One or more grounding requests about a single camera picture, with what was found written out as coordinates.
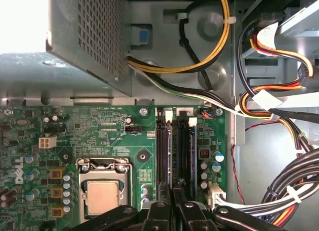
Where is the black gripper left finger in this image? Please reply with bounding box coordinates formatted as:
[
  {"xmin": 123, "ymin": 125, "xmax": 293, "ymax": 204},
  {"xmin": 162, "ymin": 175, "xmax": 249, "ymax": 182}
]
[{"xmin": 62, "ymin": 182, "xmax": 173, "ymax": 231}]

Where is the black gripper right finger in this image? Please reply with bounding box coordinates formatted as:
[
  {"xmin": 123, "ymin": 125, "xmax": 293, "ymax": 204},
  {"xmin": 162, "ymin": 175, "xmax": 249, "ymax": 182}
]
[{"xmin": 173, "ymin": 187, "xmax": 290, "ymax": 231}]

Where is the silver CPU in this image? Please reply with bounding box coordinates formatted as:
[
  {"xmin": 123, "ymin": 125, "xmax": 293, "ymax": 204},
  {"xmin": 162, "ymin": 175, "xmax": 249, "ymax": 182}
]
[{"xmin": 87, "ymin": 181, "xmax": 121, "ymax": 216}]

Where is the green motherboard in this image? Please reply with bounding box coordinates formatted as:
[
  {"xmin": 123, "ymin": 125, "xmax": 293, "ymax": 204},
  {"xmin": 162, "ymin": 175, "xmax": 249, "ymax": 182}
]
[{"xmin": 0, "ymin": 105, "xmax": 227, "ymax": 231}]

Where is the black open PC case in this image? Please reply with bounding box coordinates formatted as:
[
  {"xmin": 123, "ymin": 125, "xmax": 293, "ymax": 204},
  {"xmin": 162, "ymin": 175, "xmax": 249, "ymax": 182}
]
[{"xmin": 0, "ymin": 0, "xmax": 319, "ymax": 231}]

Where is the white four-pin board connector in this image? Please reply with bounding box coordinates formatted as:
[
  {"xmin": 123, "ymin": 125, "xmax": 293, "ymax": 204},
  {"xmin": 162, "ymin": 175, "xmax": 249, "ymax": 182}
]
[{"xmin": 38, "ymin": 136, "xmax": 57, "ymax": 150}]

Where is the blue plastic case clip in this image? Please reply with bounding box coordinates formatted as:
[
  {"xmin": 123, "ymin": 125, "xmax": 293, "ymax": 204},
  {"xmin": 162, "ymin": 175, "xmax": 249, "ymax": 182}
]
[{"xmin": 131, "ymin": 23, "xmax": 153, "ymax": 47}]

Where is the grey power supply unit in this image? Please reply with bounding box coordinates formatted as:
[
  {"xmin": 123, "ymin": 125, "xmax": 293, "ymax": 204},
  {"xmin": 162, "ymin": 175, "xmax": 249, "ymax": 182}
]
[{"xmin": 0, "ymin": 0, "xmax": 133, "ymax": 98}]

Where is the black cable bundle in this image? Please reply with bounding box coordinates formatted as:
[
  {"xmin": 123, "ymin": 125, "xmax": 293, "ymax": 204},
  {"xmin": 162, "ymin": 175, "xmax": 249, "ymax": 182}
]
[{"xmin": 259, "ymin": 147, "xmax": 319, "ymax": 218}]

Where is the white green black cable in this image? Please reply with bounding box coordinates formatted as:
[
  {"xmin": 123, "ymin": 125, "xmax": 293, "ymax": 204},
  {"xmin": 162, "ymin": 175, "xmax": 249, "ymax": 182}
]
[{"xmin": 127, "ymin": 55, "xmax": 250, "ymax": 117}]

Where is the orange red yellow cable harness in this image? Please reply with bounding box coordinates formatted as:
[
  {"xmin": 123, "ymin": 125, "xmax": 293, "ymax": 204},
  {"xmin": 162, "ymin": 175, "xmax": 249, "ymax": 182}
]
[{"xmin": 238, "ymin": 18, "xmax": 315, "ymax": 128}]

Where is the yellow power cable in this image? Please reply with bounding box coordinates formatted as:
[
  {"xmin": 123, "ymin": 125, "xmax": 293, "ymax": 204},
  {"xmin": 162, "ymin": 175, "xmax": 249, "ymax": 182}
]
[{"xmin": 127, "ymin": 0, "xmax": 231, "ymax": 74}]

